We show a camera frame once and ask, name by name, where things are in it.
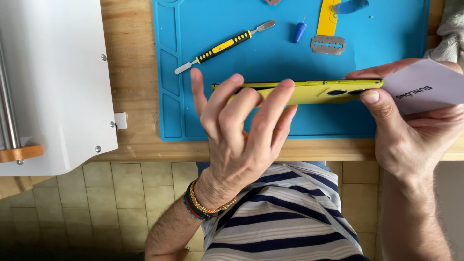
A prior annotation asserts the person's right hand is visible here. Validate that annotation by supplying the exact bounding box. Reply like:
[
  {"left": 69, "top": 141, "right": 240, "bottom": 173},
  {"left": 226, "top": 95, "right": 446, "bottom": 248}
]
[{"left": 345, "top": 58, "right": 464, "bottom": 178}]

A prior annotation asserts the person's left hand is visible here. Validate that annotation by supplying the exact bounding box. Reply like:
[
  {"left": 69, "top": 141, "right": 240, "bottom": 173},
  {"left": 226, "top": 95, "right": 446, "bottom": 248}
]
[{"left": 190, "top": 68, "right": 298, "bottom": 211}]

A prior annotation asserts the white plastic pry card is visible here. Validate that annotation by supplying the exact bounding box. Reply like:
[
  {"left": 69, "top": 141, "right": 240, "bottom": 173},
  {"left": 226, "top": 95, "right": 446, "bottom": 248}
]
[{"left": 381, "top": 59, "right": 464, "bottom": 116}]

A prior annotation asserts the yellow smartphone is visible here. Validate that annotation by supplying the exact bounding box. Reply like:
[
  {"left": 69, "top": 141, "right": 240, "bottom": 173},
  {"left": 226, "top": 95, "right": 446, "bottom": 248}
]
[{"left": 211, "top": 79, "right": 384, "bottom": 106}]

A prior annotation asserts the striped shirt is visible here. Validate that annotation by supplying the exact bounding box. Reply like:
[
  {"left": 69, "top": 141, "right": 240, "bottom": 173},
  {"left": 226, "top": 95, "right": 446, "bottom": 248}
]
[{"left": 201, "top": 162, "right": 370, "bottom": 261}]

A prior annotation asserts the blue silicone work mat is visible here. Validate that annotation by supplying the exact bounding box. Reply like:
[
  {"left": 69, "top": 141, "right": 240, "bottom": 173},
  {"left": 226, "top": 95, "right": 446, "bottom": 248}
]
[{"left": 152, "top": 0, "right": 431, "bottom": 142}]

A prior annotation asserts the black yellow metal spudger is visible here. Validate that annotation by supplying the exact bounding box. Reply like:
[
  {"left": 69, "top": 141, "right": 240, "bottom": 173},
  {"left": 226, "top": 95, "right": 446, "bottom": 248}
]
[{"left": 174, "top": 20, "right": 276, "bottom": 75}]

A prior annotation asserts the grey cloth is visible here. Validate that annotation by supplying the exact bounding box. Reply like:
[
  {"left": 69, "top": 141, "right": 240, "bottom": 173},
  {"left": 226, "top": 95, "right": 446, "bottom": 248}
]
[{"left": 424, "top": 0, "right": 464, "bottom": 69}]

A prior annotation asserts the steel razor blade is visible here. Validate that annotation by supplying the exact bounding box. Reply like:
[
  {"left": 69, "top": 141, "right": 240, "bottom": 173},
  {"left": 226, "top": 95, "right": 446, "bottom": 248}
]
[{"left": 310, "top": 35, "right": 347, "bottom": 56}]

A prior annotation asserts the small blue pin tool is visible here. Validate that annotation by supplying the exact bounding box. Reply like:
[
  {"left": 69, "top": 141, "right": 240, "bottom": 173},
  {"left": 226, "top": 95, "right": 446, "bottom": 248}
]
[{"left": 293, "top": 15, "right": 308, "bottom": 44}]

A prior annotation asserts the yellow plastic blade holder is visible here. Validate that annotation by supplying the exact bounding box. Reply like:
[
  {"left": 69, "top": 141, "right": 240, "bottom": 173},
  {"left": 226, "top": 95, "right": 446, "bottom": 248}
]
[{"left": 316, "top": 0, "right": 341, "bottom": 37}]

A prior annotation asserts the blue plastic pick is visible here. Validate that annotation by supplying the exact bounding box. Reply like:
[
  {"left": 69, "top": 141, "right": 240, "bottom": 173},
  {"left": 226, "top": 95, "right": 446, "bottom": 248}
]
[{"left": 333, "top": 0, "right": 370, "bottom": 15}]

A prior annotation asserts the white machine housing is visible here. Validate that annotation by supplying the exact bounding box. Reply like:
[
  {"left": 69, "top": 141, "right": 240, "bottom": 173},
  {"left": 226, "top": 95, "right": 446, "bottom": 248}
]
[{"left": 0, "top": 0, "right": 128, "bottom": 177}]

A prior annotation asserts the steel roller rod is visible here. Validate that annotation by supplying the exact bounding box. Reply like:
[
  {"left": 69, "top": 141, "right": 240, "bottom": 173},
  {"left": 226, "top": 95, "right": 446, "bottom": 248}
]
[{"left": 0, "top": 33, "right": 22, "bottom": 151}]

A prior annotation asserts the orange braided bracelet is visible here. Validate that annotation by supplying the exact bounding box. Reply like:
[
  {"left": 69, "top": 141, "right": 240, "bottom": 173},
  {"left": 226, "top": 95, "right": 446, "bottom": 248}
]
[{"left": 189, "top": 178, "right": 239, "bottom": 215}]

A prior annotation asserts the dark woven bracelet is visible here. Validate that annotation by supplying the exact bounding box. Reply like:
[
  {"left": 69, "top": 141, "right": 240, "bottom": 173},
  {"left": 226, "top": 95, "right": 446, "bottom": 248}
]
[{"left": 182, "top": 181, "right": 218, "bottom": 222}]

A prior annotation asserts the wooden roller bracket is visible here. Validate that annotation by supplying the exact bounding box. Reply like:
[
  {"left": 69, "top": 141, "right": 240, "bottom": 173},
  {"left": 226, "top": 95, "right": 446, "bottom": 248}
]
[{"left": 0, "top": 144, "right": 44, "bottom": 164}]

